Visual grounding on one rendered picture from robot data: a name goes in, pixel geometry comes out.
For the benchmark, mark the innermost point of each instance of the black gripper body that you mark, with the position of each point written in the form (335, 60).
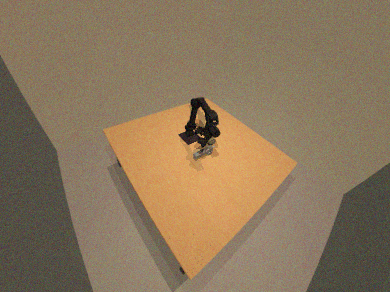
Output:
(203, 141)

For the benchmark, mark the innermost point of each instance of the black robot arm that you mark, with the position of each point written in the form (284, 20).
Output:
(210, 116)

